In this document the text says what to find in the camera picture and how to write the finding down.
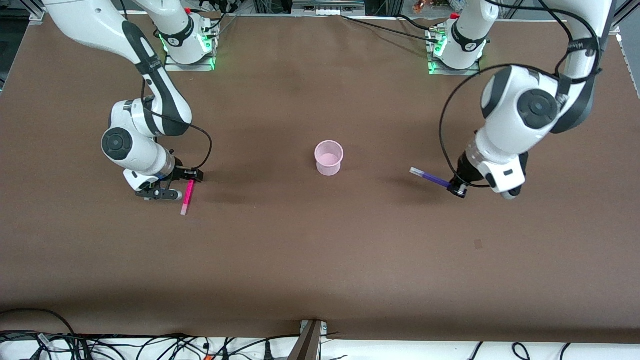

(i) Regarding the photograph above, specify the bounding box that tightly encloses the black adapter cable with loop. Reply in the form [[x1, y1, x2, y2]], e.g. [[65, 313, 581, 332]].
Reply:
[[511, 342, 572, 360]]

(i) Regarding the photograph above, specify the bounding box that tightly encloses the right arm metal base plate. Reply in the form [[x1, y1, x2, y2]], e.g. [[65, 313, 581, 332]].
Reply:
[[164, 50, 217, 72]]

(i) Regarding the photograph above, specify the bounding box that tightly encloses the silver power strip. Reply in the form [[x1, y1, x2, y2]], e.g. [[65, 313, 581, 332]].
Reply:
[[291, 0, 367, 17]]

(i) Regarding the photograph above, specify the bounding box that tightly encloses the aluminium camera mount post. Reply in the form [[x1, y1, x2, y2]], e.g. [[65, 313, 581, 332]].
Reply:
[[289, 320, 328, 360]]

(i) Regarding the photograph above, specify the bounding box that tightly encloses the pink translucent pen holder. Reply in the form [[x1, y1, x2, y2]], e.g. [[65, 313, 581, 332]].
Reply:
[[314, 140, 345, 177]]

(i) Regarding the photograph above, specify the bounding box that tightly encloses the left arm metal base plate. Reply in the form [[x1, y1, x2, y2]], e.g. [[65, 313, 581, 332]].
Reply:
[[427, 25, 482, 77]]

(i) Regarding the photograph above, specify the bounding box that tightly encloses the black cable tangle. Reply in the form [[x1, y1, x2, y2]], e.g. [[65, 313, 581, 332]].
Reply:
[[0, 327, 301, 360]]

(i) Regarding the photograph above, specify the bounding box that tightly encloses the thick black arched cable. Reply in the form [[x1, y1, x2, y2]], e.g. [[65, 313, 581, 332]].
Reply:
[[0, 307, 76, 337]]

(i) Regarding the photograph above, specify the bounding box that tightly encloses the purple highlighter pen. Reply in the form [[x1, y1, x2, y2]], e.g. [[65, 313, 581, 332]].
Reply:
[[409, 167, 452, 190]]

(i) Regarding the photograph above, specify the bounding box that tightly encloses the pink highlighter pen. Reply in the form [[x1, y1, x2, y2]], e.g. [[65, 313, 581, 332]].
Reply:
[[180, 180, 196, 217]]

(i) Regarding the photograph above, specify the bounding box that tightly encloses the brown table cover mat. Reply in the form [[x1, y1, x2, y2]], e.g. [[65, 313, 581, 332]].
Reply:
[[0, 11, 640, 346]]

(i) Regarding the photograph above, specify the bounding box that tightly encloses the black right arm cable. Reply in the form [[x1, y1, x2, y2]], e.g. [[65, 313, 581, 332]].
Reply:
[[141, 75, 214, 172]]

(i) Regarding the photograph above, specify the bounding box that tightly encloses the black cable across mat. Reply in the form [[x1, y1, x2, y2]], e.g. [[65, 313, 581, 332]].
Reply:
[[341, 14, 443, 46]]

